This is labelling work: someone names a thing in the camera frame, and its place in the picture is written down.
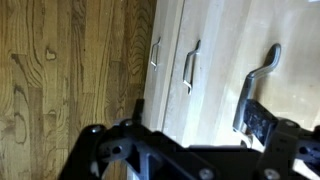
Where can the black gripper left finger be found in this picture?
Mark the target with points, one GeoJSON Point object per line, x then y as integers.
{"type": "Point", "coordinates": [138, 108]}

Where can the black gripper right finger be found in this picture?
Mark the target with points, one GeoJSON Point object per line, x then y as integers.
{"type": "Point", "coordinates": [260, 121]}

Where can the light wood drawer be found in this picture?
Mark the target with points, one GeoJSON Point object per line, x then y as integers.
{"type": "Point", "coordinates": [176, 110]}
{"type": "Point", "coordinates": [166, 33]}
{"type": "Point", "coordinates": [300, 83]}

